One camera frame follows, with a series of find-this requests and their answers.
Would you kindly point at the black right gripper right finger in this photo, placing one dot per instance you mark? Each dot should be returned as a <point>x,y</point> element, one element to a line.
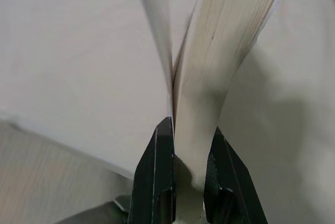
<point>230,195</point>

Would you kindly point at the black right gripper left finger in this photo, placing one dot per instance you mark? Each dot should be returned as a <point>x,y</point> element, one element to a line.
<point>154,182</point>

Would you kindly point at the white paperback book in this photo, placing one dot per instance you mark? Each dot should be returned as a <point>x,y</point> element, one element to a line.
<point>209,51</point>

